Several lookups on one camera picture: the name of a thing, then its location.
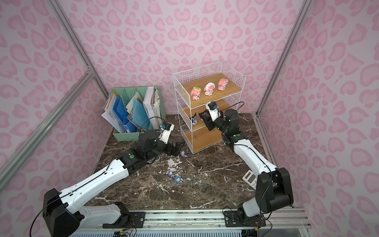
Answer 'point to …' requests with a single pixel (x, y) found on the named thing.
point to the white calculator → (250, 178)
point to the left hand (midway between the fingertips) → (178, 137)
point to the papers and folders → (139, 115)
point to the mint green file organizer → (126, 93)
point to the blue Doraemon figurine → (179, 179)
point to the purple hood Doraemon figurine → (170, 173)
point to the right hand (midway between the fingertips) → (203, 112)
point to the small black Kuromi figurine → (194, 119)
